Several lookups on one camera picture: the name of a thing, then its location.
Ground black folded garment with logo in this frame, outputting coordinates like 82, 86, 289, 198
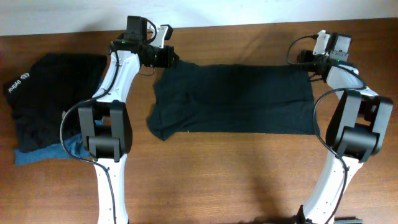
3, 53, 107, 153

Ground left black cable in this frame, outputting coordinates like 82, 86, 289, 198
59, 42, 121, 224

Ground right black cable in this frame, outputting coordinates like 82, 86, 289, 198
285, 34, 369, 224

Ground black cable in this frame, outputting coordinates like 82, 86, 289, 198
59, 42, 121, 224
285, 34, 369, 224

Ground dark green t-shirt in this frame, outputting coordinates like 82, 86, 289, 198
147, 61, 315, 141

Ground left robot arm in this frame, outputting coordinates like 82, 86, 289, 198
78, 16, 179, 223

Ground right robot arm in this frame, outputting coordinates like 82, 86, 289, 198
289, 30, 394, 223

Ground blue denim jeans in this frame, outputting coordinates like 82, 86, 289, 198
14, 80, 105, 166

